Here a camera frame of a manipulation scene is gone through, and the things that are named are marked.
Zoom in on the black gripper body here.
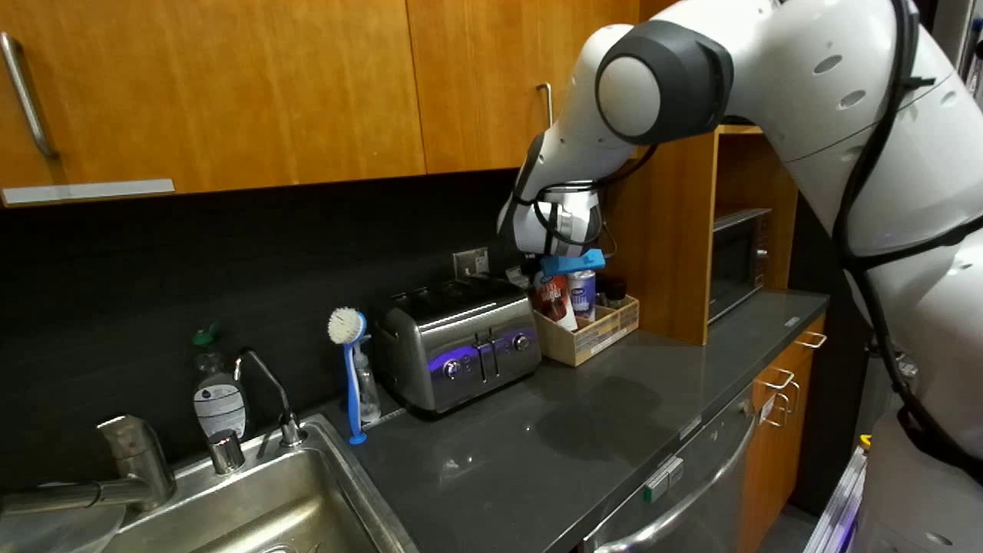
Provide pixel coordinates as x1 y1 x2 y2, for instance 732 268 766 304
522 256 568 285

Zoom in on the white red sugar container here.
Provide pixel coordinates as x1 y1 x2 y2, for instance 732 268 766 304
528 270 585 335

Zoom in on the white blue creamer container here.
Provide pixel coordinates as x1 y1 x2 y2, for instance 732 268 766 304
568 268 603 321

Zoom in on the wooden condiment box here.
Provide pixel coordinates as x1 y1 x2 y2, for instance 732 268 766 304
532 291 646 371

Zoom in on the silver four-slot toaster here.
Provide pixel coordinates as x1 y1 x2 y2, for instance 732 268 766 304
373 272 544 418

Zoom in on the wooden shelf unit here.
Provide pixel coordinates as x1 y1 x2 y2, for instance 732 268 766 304
598 121 823 347

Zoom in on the black toaster oven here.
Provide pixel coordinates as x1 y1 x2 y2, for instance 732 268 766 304
711 206 779 325

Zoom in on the wooden cabinet door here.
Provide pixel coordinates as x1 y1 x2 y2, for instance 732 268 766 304
405 0 567 176
0 0 426 194

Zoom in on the blue white dish brush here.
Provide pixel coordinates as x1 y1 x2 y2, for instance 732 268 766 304
325 304 375 447

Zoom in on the stainless steel dishwasher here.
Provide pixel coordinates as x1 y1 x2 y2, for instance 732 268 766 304
576 377 768 553

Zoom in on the wooden drawer cabinet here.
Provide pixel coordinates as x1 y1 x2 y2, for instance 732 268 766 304
736 310 832 553

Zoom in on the thin curved water tap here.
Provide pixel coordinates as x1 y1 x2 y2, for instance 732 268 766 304
232 344 307 460

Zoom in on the green capped soap bottle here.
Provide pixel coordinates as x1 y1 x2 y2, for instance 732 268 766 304
188 318 251 446

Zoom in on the stainless steel sink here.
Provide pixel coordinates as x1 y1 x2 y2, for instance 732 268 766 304
87 412 423 553

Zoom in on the white purple panel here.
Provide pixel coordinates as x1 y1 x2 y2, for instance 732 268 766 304
801 438 877 553

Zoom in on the large grey faucet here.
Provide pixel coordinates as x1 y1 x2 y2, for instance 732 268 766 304
0 407 179 520

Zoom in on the white under-cabinet strip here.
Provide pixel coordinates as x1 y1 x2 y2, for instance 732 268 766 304
0 172 179 206

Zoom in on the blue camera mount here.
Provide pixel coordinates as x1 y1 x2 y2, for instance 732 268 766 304
539 247 611 280

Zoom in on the silver wall outlet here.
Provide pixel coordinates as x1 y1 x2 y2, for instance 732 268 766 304
453 247 495 281

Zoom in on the silver cabinet door handle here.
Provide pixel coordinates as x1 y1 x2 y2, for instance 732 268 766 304
532 80 560 132
0 25 61 162

